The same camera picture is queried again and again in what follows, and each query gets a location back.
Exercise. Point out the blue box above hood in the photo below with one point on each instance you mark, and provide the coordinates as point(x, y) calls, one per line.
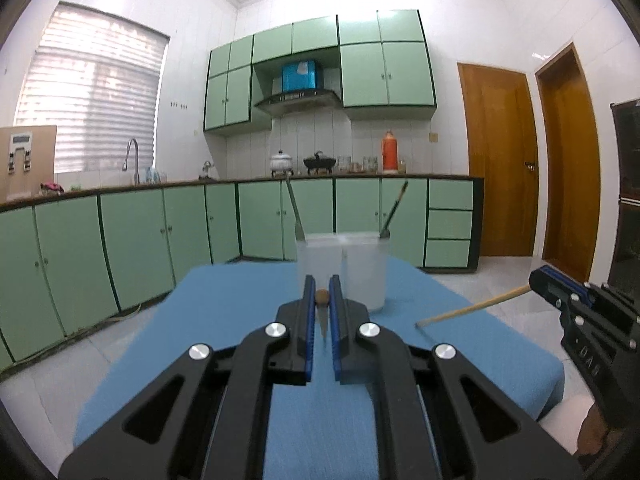
point(302, 75)

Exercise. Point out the white window blind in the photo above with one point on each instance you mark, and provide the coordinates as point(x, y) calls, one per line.
point(96, 77)

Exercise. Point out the green lower kitchen cabinets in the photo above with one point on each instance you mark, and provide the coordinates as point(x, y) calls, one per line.
point(74, 261)

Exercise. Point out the green upper kitchen cabinets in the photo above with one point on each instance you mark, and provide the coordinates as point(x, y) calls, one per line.
point(372, 65)

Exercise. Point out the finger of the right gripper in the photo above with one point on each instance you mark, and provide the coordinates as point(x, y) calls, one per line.
point(555, 284)

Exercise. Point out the person's right hand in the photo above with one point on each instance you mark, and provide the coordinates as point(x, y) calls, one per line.
point(595, 436)

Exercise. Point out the black chopstick with band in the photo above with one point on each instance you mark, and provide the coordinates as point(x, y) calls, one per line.
point(385, 230)

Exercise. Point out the black range hood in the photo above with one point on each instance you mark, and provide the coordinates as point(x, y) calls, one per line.
point(299, 101)

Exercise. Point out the cardboard box with appliance picture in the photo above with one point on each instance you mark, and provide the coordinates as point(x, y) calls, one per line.
point(27, 160)

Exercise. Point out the dark cabinet at right edge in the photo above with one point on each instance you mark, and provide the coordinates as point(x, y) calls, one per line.
point(624, 274)

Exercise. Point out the orange thermos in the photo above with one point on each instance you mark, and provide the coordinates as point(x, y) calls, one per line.
point(389, 151)

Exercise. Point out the green kitchen cabinets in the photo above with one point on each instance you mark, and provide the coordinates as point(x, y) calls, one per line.
point(74, 261)
point(372, 65)

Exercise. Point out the white plastic utensil holder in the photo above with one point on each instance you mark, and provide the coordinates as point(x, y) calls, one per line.
point(359, 259)

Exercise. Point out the small steel spoon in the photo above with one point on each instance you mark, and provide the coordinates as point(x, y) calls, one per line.
point(299, 229)

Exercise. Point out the glass jar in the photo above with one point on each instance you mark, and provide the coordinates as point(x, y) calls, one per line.
point(343, 164)
point(370, 164)

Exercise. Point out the white cooking pot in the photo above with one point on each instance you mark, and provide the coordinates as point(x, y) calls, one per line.
point(281, 164)

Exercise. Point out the light wooden chopstick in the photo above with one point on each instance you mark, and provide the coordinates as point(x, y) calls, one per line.
point(492, 302)
point(322, 300)

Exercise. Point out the steel kettle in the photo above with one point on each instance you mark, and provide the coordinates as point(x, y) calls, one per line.
point(208, 172)

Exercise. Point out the black wok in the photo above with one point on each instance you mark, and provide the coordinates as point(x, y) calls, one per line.
point(319, 163)

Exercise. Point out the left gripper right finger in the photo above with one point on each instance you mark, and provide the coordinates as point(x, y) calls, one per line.
point(437, 416)

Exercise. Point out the blue table cloth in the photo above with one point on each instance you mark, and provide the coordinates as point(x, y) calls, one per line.
point(323, 430)

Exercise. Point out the wooden door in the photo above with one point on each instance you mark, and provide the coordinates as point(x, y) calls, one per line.
point(574, 172)
point(503, 151)

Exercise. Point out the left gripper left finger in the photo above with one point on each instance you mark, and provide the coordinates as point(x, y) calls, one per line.
point(206, 415)

